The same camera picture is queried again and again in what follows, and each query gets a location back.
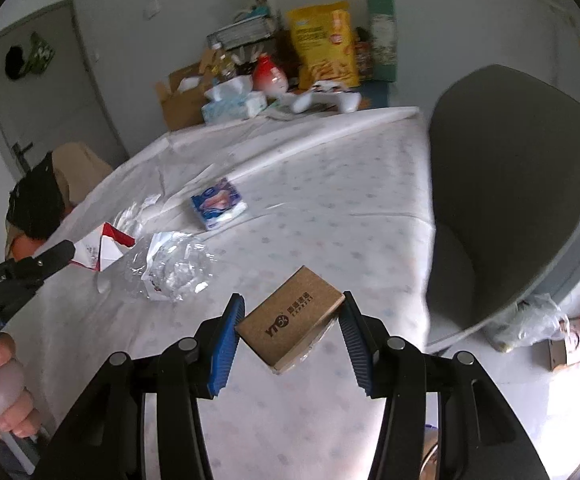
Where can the floral white tablecloth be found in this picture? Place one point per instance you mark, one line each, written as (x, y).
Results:
(348, 196)

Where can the clear plastic bag on floor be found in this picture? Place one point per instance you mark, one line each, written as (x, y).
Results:
(534, 319)

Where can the green tall box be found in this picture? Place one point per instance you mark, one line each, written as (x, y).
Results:
(383, 39)

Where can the blue tissue packet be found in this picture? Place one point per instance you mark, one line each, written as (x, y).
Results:
(218, 205)

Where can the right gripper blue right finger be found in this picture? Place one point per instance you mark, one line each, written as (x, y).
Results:
(359, 342)

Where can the clear plastic wrap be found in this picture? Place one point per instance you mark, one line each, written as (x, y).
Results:
(170, 260)

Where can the white game controller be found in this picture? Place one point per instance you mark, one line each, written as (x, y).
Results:
(329, 93)

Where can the yellow snack bag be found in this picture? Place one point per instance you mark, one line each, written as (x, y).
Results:
(324, 41)

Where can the small brown cardboard box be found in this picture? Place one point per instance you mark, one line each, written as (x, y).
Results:
(284, 327)

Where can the grey upholstered chair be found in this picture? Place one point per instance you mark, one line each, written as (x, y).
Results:
(505, 159)

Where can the black mesh rack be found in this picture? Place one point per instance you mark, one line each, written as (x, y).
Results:
(242, 33)

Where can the open brown cardboard box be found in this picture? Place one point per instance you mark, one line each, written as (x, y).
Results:
(182, 93)

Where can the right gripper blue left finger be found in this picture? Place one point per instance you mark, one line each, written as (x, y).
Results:
(223, 345)

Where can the blue tissue box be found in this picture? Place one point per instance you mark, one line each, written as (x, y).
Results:
(234, 99)

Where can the person's left hand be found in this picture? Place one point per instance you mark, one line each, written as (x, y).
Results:
(17, 411)

